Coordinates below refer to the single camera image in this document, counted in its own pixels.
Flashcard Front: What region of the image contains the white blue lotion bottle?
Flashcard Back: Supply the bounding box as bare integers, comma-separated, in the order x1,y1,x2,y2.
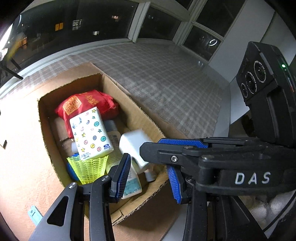
104,120,142,202

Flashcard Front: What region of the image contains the yellow plastic shuttlecock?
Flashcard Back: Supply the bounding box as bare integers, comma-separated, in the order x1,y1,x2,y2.
67,155,108,185

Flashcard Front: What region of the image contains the white power adapter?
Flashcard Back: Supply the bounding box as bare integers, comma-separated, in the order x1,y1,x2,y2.
119,130,152,174

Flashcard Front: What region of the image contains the white tissue pack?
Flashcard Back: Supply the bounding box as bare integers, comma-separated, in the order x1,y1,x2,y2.
70,107,114,160

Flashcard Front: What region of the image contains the red fabric bag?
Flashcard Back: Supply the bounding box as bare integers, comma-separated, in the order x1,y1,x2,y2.
55,89,119,138

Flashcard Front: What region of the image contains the blue plastic phone stand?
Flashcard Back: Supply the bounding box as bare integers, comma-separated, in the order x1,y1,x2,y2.
28,206,43,226

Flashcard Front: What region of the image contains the patterned white lighter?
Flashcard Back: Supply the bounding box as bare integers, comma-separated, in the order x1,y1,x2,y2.
0,140,7,149

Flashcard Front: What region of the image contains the small pink cream tube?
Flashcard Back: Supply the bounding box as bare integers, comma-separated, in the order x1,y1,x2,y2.
144,169,156,183

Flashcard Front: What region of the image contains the blue round lid case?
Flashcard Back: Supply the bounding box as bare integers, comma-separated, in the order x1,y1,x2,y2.
66,162,79,181

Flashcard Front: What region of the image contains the small white cylinder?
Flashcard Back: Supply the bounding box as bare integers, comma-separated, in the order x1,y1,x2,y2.
71,142,78,154

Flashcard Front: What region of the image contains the white gloved right hand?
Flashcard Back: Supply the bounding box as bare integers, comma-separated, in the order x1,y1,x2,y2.
239,191,295,229

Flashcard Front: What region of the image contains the brown cardboard box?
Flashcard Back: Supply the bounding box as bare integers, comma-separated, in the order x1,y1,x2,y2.
35,71,168,225

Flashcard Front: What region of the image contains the black tripod stand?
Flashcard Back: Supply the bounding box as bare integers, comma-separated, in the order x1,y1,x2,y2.
1,58,23,80

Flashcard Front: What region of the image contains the black camera sensor box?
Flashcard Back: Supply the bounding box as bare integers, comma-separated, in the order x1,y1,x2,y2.
236,41,295,148

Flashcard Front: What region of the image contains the bright ring light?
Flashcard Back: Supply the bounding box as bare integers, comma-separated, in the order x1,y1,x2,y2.
0,24,13,61

